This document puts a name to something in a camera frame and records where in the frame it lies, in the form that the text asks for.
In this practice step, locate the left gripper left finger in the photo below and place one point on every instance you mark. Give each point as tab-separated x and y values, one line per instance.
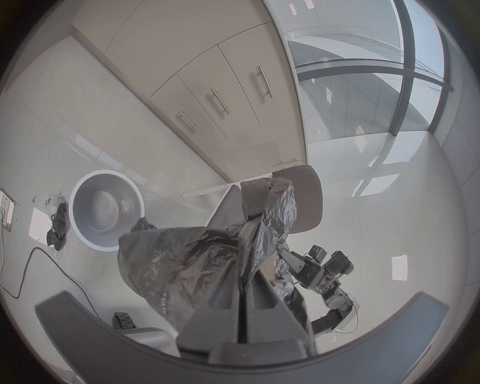
217	318

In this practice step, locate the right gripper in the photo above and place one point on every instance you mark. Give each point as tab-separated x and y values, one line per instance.
309	272

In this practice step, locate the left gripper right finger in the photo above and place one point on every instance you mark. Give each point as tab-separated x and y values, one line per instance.
266	318

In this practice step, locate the black plastic bag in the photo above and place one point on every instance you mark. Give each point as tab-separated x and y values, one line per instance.
176	262

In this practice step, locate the black plastic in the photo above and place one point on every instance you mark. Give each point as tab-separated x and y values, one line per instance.
58	228

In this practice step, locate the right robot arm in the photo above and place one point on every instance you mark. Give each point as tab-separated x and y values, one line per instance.
339	264

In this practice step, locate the white trash bin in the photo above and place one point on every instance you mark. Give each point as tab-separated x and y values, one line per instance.
105	210

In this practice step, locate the grey chair with white legs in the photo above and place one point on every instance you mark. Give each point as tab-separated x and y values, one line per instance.
307	202

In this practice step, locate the window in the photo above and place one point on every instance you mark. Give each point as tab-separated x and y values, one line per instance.
337	56

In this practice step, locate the beige cabinet with drawers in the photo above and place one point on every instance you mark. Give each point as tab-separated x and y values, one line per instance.
180	56

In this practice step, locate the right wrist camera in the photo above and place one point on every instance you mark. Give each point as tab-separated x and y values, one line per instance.
318	252

